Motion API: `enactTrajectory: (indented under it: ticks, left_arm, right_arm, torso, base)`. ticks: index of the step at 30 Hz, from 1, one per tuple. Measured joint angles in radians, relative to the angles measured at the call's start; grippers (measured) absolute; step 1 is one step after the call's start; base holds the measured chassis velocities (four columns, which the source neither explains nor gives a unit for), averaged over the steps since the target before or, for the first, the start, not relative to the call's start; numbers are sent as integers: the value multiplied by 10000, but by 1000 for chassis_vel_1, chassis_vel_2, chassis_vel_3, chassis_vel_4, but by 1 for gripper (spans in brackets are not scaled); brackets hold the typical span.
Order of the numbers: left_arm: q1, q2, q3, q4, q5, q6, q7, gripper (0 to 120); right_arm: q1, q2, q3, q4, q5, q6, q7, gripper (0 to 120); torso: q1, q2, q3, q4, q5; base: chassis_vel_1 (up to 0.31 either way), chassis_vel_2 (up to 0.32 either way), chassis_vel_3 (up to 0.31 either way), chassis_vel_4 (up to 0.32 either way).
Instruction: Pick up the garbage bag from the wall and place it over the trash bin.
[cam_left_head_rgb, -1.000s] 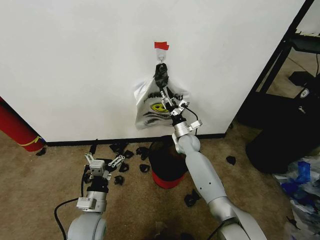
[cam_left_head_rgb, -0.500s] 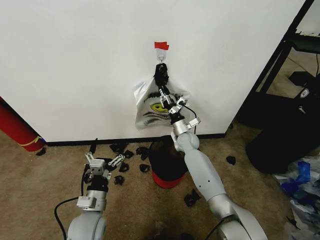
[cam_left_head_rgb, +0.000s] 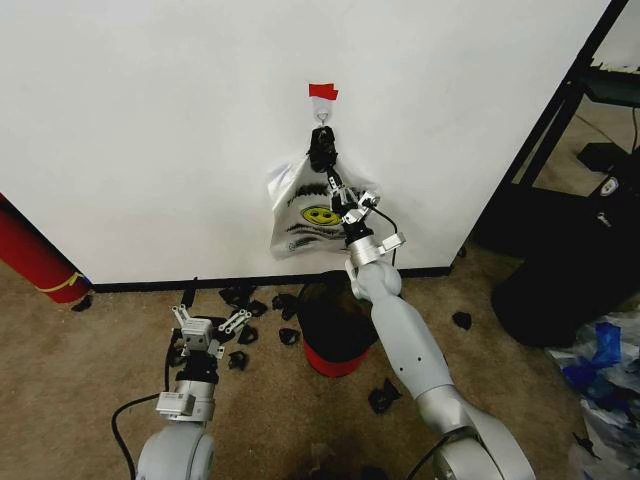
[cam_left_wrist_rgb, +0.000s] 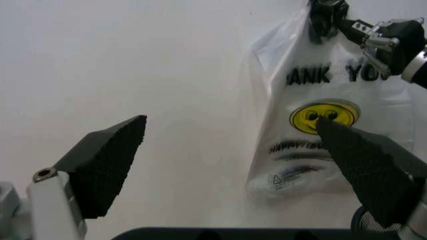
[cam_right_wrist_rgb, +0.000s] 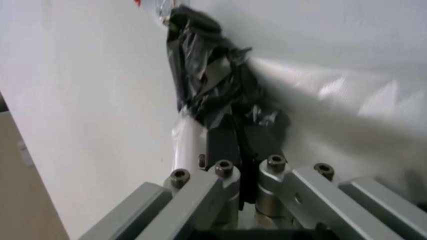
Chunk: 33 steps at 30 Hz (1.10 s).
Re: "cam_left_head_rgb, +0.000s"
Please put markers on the black metal frame shelf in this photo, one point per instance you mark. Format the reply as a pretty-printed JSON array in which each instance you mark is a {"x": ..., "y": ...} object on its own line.
[{"x": 600, "y": 85}]

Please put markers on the black bulky equipment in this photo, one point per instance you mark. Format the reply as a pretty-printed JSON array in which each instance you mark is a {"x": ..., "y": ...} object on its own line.
[{"x": 575, "y": 260}]

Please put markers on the blue and white bag heap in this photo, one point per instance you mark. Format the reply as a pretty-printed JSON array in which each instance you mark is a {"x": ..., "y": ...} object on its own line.
[{"x": 607, "y": 380}]

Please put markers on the white adhesive wall hook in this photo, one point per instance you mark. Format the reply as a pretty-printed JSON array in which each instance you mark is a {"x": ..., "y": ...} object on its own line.
[{"x": 323, "y": 109}]

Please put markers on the red roll with yellow band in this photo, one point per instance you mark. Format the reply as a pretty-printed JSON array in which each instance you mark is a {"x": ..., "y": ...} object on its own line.
[{"x": 35, "y": 260}]

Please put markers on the black baseboard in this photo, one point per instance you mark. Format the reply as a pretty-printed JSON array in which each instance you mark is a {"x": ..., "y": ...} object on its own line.
[{"x": 200, "y": 286}]

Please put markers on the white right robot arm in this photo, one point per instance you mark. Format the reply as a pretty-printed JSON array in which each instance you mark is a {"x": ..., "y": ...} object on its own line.
[{"x": 410, "y": 345}]

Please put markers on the white smiley face plastic bag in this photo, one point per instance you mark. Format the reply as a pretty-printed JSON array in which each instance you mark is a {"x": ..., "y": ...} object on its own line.
[{"x": 305, "y": 220}]

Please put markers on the red bin with black liner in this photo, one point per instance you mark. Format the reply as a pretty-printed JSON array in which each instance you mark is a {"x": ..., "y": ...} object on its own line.
[{"x": 332, "y": 340}]

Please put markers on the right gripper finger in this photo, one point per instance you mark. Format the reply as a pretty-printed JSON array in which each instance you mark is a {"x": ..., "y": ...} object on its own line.
[
  {"x": 351, "y": 196},
  {"x": 334, "y": 186}
]

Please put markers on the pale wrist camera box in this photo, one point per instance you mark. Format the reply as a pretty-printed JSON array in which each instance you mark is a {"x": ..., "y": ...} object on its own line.
[
  {"x": 354, "y": 217},
  {"x": 196, "y": 335}
]

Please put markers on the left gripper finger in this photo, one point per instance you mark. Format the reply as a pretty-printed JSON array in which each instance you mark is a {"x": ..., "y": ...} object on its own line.
[
  {"x": 234, "y": 322},
  {"x": 182, "y": 316}
]

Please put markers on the red tape strip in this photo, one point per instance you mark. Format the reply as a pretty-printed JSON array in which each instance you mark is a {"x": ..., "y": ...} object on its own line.
[{"x": 323, "y": 91}]

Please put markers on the black tape scrap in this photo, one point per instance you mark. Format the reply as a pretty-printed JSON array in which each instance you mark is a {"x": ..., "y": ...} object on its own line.
[
  {"x": 384, "y": 396},
  {"x": 289, "y": 337},
  {"x": 285, "y": 306},
  {"x": 248, "y": 334},
  {"x": 258, "y": 307},
  {"x": 462, "y": 320},
  {"x": 238, "y": 360}
]

